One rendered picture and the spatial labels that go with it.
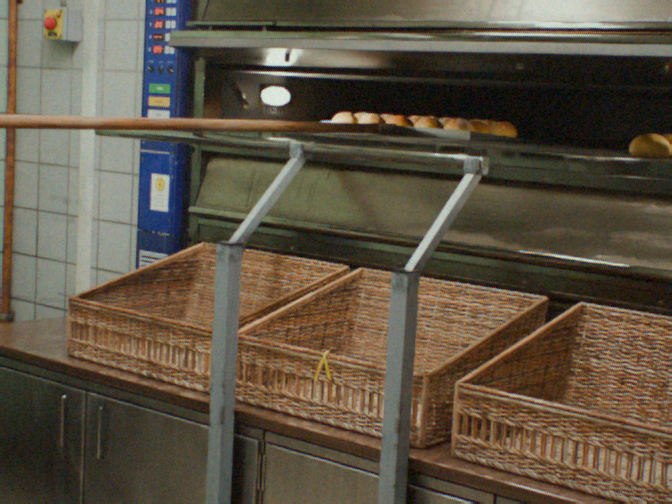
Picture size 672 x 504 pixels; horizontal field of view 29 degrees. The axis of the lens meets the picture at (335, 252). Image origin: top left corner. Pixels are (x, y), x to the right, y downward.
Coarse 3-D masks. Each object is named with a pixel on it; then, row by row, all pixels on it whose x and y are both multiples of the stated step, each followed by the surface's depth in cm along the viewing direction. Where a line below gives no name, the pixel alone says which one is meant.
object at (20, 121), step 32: (0, 128) 270; (32, 128) 276; (64, 128) 282; (96, 128) 289; (128, 128) 297; (160, 128) 304; (192, 128) 312; (224, 128) 321; (256, 128) 330; (288, 128) 339; (320, 128) 350; (352, 128) 361
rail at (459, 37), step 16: (176, 32) 349; (192, 32) 345; (208, 32) 341; (224, 32) 337; (240, 32) 333; (256, 32) 330; (272, 32) 326; (288, 32) 323; (304, 32) 319; (320, 32) 316; (336, 32) 313; (352, 32) 309; (368, 32) 306; (384, 32) 304
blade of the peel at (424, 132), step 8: (400, 128) 376; (408, 128) 374; (416, 128) 372; (424, 128) 370; (432, 128) 368; (416, 136) 372; (424, 136) 370; (432, 136) 369; (440, 136) 367; (448, 136) 365; (456, 136) 363; (464, 136) 362; (472, 136) 361; (480, 136) 365; (488, 136) 368; (496, 136) 371; (504, 136) 375
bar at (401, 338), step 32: (384, 160) 276; (416, 160) 270; (448, 160) 265; (480, 160) 260; (256, 224) 283; (448, 224) 255; (224, 256) 277; (416, 256) 250; (224, 288) 277; (416, 288) 248; (224, 320) 278; (416, 320) 249; (224, 352) 278; (224, 384) 279; (224, 416) 281; (384, 416) 251; (224, 448) 282; (384, 448) 251; (224, 480) 283; (384, 480) 252
